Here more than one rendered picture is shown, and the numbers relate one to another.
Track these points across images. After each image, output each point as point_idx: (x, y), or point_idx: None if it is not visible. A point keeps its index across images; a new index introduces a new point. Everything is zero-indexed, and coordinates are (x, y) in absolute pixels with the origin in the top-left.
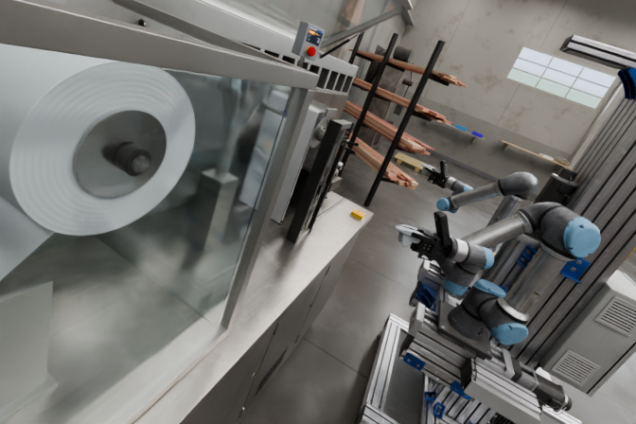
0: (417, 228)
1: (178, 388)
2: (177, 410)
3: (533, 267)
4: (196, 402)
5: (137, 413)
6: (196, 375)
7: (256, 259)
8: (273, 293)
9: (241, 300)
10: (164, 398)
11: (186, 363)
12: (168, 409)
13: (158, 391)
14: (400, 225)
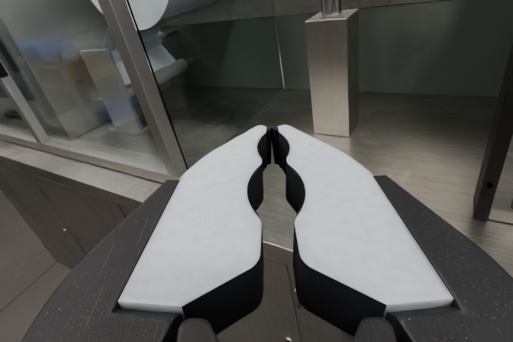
0: (436, 321)
1: (122, 176)
2: (104, 182)
3: None
4: (106, 188)
5: (99, 159)
6: (132, 181)
7: (139, 81)
8: (265, 211)
9: (162, 143)
10: (116, 172)
11: (130, 164)
12: (106, 177)
13: (110, 159)
14: (273, 127)
